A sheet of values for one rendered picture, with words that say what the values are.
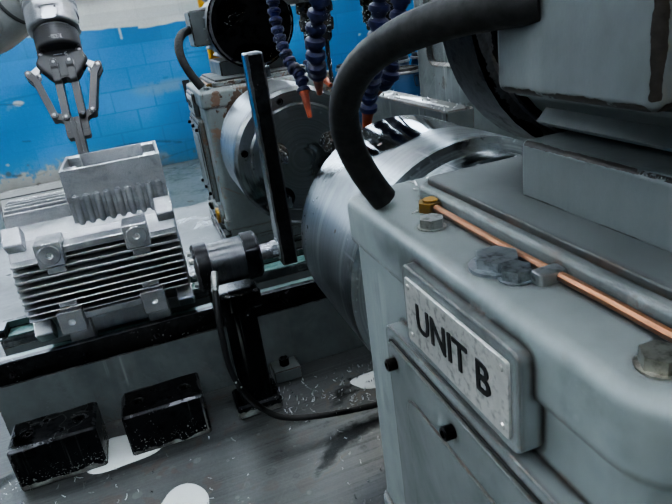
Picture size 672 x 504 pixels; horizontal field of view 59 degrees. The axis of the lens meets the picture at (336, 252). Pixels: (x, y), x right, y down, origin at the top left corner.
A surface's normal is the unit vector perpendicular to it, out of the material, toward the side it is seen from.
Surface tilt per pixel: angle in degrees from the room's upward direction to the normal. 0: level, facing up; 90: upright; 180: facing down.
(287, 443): 0
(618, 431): 90
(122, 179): 90
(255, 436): 0
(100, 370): 90
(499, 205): 0
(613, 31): 90
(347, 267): 77
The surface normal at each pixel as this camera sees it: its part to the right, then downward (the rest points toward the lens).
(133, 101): 0.35, 0.32
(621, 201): -0.94, 0.24
